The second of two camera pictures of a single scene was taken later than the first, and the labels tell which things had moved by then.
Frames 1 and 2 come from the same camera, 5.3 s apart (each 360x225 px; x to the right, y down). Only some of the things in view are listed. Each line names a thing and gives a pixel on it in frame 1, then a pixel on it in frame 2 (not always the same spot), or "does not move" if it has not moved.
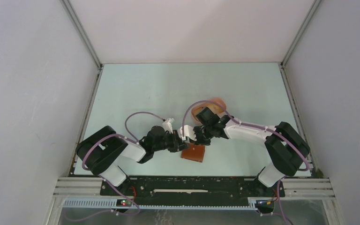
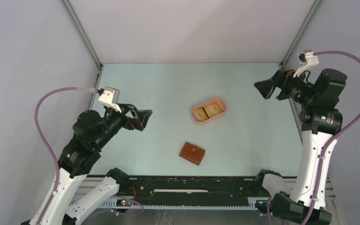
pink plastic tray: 218,109 does not move
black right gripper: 199,141 -> 285,79
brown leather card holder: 194,152 does not move
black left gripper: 177,144 -> 140,119
